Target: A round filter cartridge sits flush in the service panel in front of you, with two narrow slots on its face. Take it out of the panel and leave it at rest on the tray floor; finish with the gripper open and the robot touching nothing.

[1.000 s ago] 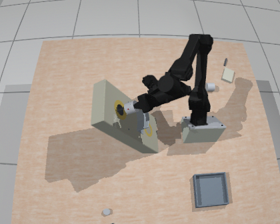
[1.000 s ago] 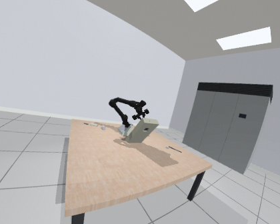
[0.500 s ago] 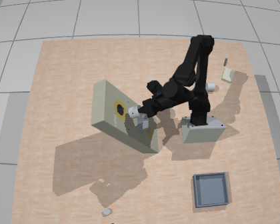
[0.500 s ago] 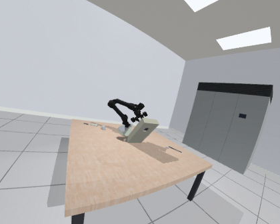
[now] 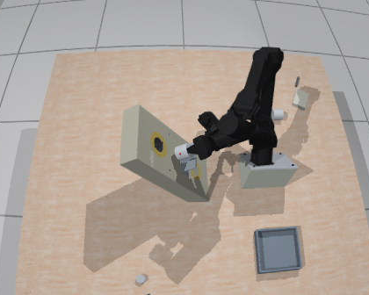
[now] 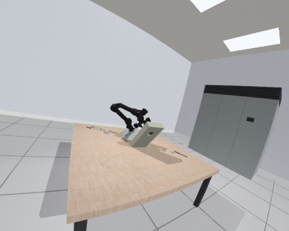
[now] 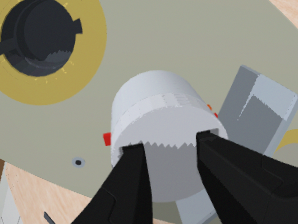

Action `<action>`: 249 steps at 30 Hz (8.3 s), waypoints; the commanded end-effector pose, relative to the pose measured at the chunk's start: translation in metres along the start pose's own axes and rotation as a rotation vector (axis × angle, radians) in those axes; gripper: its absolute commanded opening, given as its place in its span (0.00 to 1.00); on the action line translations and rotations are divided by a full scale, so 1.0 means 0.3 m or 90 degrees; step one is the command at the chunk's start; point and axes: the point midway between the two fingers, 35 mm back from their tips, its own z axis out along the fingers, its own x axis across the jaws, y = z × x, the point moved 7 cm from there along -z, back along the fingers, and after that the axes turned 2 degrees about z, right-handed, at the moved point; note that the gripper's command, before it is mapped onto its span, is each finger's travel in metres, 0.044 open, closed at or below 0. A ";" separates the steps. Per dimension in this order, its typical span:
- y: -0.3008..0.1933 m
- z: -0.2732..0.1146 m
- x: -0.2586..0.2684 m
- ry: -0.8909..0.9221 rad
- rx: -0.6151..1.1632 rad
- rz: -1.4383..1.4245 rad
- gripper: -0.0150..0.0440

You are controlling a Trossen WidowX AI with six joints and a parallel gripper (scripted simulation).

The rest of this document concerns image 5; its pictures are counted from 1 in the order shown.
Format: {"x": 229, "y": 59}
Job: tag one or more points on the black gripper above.
{"x": 203, "y": 146}

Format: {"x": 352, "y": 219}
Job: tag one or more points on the white cylinder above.
{"x": 181, "y": 152}

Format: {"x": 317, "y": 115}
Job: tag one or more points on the grey cylinder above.
{"x": 277, "y": 114}
{"x": 140, "y": 279}

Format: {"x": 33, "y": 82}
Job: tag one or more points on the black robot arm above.
{"x": 253, "y": 103}

